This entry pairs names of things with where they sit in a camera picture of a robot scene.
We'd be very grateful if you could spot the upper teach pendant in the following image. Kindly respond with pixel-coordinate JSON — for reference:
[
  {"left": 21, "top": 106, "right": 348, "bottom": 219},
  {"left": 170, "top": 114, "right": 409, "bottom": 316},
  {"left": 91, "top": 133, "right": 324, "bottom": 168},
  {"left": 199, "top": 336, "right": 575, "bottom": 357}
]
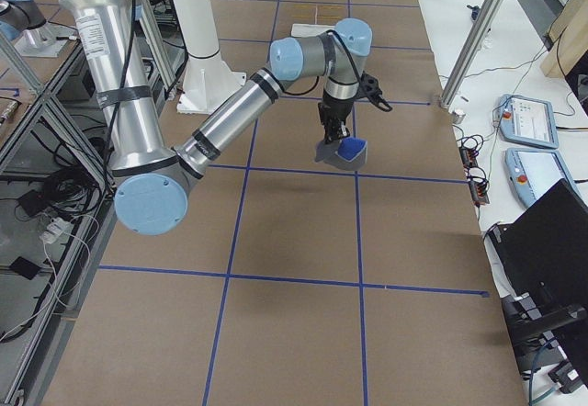
[{"left": 496, "top": 94, "right": 559, "bottom": 149}]

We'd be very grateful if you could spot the black monitor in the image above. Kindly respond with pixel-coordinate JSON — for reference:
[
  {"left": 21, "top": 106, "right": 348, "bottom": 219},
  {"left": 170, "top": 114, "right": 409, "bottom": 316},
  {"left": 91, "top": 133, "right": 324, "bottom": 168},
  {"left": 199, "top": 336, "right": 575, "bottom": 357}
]
[{"left": 490, "top": 179, "right": 587, "bottom": 308}]

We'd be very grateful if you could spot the grey and blue towel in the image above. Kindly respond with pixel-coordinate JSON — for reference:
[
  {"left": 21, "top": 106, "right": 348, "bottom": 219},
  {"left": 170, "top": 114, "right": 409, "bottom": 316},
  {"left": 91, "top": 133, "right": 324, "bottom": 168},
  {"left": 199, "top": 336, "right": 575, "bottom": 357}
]
[{"left": 314, "top": 137, "right": 368, "bottom": 171}]

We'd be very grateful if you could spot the wooden rack bar inner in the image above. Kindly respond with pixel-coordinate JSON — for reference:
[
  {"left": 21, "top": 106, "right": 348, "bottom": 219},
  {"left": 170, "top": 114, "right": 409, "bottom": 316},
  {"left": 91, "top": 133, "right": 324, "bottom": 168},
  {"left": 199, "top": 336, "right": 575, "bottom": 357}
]
[{"left": 292, "top": 14, "right": 342, "bottom": 23}]

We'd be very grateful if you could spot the white rack base tray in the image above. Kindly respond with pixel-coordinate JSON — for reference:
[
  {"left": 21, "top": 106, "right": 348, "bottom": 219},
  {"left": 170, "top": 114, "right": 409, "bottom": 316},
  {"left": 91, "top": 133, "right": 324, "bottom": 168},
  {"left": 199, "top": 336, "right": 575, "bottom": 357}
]
[{"left": 290, "top": 23, "right": 334, "bottom": 39}]

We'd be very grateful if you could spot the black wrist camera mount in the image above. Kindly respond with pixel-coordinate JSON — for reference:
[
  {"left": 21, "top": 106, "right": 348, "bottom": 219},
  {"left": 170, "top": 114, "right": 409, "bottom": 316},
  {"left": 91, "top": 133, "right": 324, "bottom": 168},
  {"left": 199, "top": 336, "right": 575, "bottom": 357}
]
[{"left": 355, "top": 72, "right": 393, "bottom": 113}]

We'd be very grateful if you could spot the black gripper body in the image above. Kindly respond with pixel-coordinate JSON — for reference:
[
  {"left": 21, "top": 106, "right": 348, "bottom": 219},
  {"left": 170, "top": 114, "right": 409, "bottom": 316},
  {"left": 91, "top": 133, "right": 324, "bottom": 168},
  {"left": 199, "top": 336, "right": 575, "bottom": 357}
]
[{"left": 318, "top": 100, "right": 352, "bottom": 144}]

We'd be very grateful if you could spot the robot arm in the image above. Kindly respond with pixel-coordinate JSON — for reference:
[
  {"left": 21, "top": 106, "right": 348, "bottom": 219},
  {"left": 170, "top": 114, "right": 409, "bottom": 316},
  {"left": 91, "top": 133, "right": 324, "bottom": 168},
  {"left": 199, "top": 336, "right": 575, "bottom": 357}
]
[
  {"left": 1, "top": 0, "right": 68, "bottom": 58},
  {"left": 58, "top": 0, "right": 372, "bottom": 235}
]

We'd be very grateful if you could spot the white pedestal base plate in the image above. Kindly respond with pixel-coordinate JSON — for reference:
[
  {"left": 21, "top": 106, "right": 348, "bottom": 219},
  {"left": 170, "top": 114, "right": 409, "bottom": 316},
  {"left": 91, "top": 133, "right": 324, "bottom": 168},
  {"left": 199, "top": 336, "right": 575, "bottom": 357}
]
[{"left": 176, "top": 68, "right": 246, "bottom": 115}]

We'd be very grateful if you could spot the aluminium frame post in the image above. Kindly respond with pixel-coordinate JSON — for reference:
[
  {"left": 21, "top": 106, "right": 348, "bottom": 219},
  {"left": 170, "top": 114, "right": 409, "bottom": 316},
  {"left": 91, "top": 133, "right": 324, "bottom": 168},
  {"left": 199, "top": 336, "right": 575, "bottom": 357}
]
[{"left": 439, "top": 0, "right": 503, "bottom": 109}]

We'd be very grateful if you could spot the lower teach pendant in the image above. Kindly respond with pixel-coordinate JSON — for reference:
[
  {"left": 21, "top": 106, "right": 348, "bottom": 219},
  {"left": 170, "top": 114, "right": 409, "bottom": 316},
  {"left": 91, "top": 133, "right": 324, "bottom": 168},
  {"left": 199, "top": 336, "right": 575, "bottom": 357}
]
[{"left": 504, "top": 148, "right": 580, "bottom": 208}]

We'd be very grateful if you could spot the teach pendant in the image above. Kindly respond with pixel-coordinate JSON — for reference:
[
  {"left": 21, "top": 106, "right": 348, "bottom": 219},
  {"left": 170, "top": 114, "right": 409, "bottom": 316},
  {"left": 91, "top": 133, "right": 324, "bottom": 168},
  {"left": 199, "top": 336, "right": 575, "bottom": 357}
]
[
  {"left": 496, "top": 94, "right": 559, "bottom": 149},
  {"left": 504, "top": 148, "right": 580, "bottom": 208}
]

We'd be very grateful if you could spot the white pedestal column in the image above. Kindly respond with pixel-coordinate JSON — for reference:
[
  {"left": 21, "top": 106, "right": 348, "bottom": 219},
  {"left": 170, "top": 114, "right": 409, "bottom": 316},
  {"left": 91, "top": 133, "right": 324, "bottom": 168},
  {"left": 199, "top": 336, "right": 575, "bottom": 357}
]
[{"left": 163, "top": 0, "right": 223, "bottom": 62}]

